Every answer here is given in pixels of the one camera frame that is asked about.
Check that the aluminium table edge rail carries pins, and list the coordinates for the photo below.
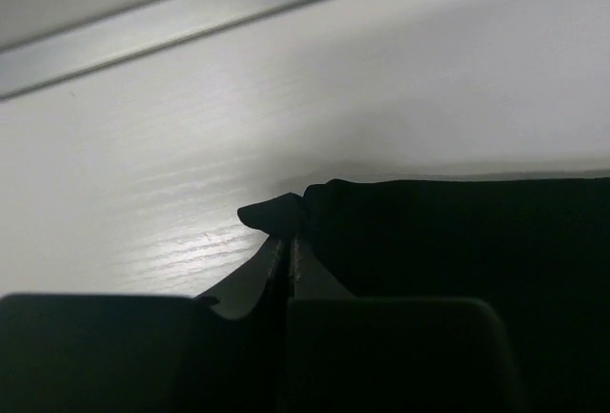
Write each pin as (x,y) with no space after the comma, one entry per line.
(126,34)

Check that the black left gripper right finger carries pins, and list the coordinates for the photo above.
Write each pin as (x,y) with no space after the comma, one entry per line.
(347,354)

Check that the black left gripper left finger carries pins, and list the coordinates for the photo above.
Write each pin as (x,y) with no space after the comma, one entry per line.
(216,352)

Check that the black shorts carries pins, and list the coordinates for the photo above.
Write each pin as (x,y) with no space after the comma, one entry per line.
(536,250)

